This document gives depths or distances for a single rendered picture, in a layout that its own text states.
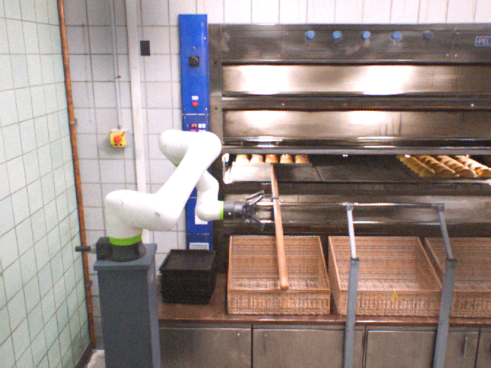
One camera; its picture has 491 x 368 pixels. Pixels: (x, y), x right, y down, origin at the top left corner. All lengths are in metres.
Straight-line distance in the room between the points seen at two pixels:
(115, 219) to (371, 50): 1.76
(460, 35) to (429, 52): 0.19
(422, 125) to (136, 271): 1.89
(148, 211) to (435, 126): 1.87
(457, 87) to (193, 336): 2.02
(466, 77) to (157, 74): 1.76
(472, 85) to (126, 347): 2.28
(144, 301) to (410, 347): 1.54
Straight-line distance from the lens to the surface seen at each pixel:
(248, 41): 2.83
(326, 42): 2.86
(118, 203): 1.79
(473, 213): 3.25
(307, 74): 2.85
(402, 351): 2.87
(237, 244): 2.99
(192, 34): 2.81
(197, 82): 2.81
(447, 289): 2.68
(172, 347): 2.79
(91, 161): 3.06
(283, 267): 1.76
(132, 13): 2.89
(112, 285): 1.89
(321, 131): 2.87
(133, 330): 1.97
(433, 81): 2.99
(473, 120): 3.12
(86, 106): 3.01
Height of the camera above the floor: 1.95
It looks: 15 degrees down
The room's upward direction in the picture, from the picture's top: straight up
